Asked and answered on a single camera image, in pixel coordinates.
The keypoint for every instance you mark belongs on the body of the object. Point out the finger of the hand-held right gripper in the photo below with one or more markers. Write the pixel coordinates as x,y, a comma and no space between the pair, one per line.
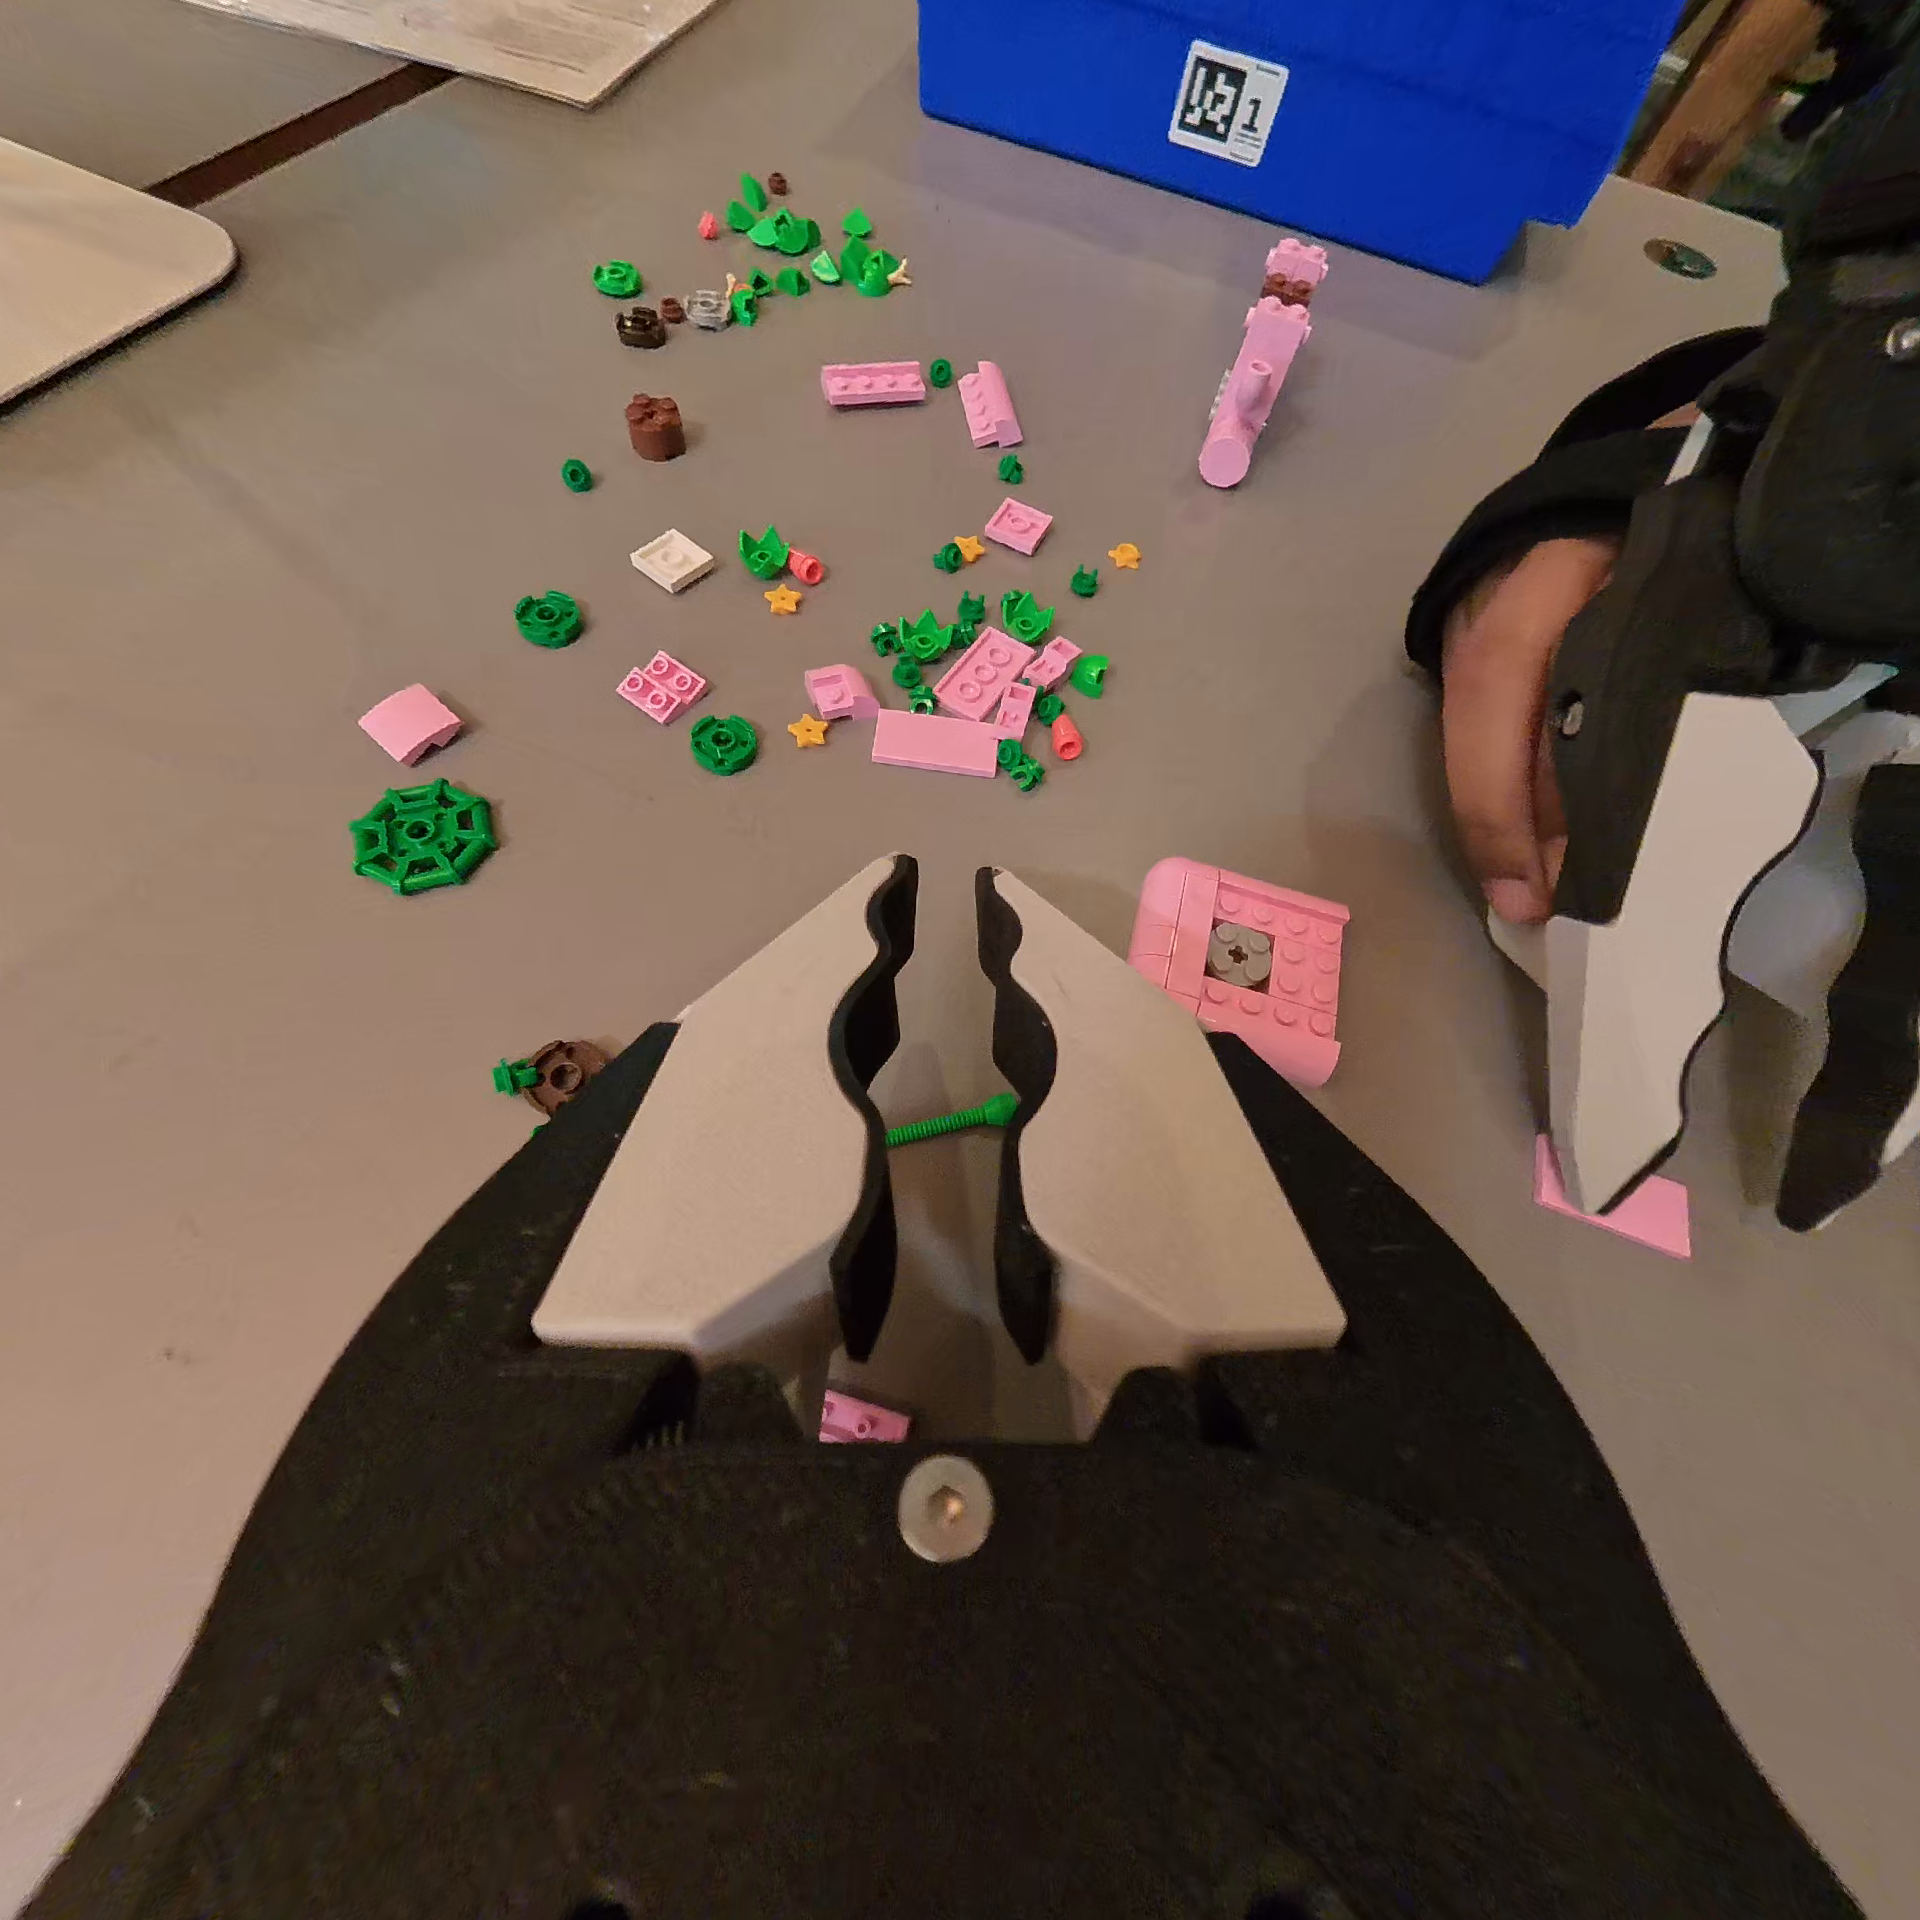
1859,929
1666,899

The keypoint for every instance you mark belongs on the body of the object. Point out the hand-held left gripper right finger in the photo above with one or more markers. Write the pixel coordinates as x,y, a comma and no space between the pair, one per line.
1183,1199

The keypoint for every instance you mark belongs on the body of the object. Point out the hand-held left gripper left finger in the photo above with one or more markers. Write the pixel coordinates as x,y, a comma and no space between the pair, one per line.
704,1199

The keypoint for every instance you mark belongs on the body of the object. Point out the pink square brick base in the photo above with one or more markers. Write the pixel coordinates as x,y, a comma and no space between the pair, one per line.
1170,929

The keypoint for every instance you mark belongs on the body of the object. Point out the pink rectangular tile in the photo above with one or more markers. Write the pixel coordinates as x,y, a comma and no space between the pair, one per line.
1643,1217
933,744

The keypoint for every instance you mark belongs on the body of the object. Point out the person's right forearm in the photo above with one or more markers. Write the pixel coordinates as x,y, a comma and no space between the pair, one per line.
1559,465

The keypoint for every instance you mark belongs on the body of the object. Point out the person's right hand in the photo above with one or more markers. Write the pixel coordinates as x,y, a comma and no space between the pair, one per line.
1500,721

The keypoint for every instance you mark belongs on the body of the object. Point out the dark brown round plate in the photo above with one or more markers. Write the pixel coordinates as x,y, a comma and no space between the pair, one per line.
565,1071

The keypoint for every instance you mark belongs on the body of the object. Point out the green flexible bar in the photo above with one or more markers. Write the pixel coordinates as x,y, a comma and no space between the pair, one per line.
945,1122

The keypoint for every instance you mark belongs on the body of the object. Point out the round metal table grommet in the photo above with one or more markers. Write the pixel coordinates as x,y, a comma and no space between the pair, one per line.
1680,257

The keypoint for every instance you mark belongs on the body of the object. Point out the green octagonal web piece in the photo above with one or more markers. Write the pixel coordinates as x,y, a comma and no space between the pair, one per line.
420,836

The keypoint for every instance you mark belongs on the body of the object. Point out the pink stepped studded plate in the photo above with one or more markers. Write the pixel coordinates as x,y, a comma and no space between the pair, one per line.
661,690

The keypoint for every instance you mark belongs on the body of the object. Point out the pink curved brick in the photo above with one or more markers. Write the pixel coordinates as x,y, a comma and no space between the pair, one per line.
841,692

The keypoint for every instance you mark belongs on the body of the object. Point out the pink plate with holes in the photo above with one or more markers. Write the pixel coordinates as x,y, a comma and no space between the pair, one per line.
984,678

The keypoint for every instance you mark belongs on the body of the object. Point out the pink curved slope tile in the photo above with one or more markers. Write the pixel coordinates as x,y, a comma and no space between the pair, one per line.
410,723

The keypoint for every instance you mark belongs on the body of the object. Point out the blue plastic bin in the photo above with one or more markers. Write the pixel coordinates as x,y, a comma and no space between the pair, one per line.
1350,150

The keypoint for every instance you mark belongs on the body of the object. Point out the pink and brown brick figure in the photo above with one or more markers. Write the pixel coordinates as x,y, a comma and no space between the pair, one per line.
1253,389

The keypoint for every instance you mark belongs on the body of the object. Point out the white square plate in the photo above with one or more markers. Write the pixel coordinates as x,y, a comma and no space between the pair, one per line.
670,560

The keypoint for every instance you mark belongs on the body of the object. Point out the green spiky leaf element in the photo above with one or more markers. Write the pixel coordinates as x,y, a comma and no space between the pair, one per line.
762,553

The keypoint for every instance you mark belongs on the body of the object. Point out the pink square jumper plate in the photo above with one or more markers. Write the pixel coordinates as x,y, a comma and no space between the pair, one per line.
1017,525

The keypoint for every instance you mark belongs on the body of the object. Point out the brown round brick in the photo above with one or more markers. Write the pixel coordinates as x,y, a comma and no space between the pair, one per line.
656,428

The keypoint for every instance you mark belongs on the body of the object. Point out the pink half cylinder brick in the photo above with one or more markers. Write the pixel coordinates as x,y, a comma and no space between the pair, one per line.
993,401

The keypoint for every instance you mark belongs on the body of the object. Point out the small dark brown piece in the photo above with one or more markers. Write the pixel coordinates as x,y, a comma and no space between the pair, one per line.
638,327

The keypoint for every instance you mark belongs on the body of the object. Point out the small grey piece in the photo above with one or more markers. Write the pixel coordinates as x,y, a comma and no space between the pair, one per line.
708,310

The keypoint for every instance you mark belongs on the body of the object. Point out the white book stand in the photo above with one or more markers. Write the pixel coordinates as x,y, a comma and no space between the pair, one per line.
90,269

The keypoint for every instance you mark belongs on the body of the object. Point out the printed paper sheet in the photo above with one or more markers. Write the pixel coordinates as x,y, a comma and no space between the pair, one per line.
496,38

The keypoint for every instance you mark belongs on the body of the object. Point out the wooden post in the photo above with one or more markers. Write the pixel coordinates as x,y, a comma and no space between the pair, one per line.
1710,91

